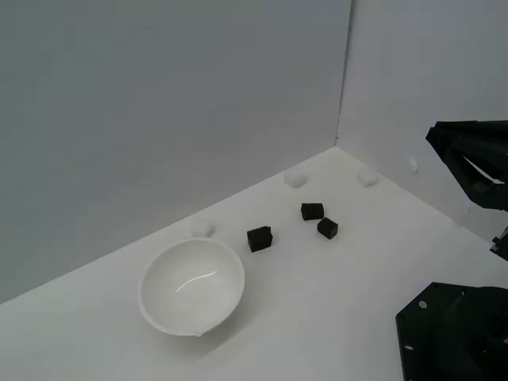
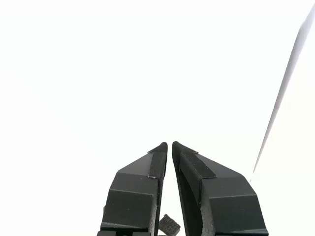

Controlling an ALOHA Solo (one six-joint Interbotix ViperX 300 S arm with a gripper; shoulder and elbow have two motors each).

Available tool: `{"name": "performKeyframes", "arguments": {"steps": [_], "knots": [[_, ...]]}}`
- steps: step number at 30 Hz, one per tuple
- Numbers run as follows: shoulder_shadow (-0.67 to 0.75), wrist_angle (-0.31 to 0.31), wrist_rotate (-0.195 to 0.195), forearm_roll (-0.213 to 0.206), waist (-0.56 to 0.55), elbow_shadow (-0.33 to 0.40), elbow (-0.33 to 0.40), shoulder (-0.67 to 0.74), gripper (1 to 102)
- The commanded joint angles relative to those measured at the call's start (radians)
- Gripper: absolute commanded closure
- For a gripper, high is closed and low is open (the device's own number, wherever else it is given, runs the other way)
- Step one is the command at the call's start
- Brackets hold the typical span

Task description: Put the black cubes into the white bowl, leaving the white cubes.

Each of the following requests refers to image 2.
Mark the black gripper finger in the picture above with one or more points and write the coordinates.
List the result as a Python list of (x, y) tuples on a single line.
[(229, 206), (130, 204)]

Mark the black foam cube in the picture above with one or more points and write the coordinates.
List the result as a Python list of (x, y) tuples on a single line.
[(169, 224)]

